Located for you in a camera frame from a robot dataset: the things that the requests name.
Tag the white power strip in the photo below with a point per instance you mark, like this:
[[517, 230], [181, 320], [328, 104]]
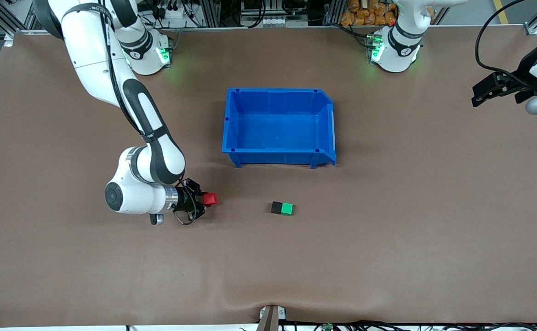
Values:
[[176, 13]]

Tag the small green connector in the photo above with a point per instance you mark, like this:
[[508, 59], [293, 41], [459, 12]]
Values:
[[327, 327]]

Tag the aluminium table edge rail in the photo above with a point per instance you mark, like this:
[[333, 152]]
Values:
[[250, 27]]

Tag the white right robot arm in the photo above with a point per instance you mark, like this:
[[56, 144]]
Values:
[[135, 193]]

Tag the metal table clamp bracket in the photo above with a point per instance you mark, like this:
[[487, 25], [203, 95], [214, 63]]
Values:
[[272, 317]]

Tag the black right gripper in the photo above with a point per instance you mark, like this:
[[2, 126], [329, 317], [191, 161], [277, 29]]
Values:
[[185, 197]]

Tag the large table cover mat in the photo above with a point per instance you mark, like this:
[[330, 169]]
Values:
[[158, 253]]

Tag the blue plastic storage bin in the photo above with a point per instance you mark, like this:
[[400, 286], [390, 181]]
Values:
[[277, 126]]

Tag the small red cube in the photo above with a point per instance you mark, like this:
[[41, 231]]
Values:
[[211, 199]]

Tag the small green cube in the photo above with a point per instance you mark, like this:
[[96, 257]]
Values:
[[288, 209]]

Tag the pile of orange objects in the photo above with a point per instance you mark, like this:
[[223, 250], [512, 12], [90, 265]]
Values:
[[365, 14]]

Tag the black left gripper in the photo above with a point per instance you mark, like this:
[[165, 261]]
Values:
[[524, 73]]

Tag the small black cube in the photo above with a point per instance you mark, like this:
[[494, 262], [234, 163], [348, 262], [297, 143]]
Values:
[[277, 208]]

